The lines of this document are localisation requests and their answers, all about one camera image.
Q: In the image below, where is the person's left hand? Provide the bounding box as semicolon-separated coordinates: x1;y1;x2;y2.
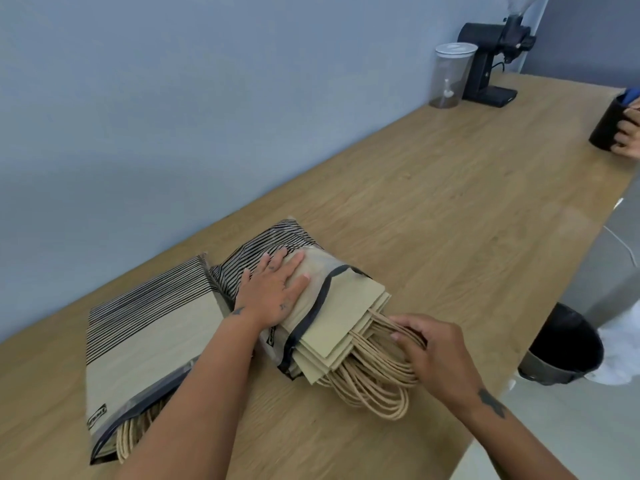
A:
233;247;311;330

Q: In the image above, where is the person's right hand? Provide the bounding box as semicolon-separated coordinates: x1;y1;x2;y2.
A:
389;315;482;407

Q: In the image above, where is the stack of kraft paper bags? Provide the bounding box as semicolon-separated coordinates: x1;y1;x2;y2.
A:
291;246;427;422

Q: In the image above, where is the person's left forearm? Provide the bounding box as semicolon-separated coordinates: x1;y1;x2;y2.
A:
114;309;274;480

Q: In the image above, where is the person's right forearm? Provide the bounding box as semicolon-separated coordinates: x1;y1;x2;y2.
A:
444;380;581;480

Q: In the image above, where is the black trash bin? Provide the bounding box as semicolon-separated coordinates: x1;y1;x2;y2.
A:
517;303;605;387

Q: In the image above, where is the white plastic bag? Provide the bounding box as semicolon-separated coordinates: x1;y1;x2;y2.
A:
592;315;640;387

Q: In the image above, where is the clear canister with white lid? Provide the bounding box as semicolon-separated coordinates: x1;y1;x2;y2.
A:
429;42;477;110

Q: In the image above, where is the black coffee grinder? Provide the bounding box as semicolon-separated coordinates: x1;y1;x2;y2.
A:
457;0;537;103

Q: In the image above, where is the black cup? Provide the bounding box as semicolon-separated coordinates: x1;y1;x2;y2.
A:
588;95;633;152

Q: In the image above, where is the white cable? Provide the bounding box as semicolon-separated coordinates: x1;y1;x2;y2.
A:
602;224;640;269

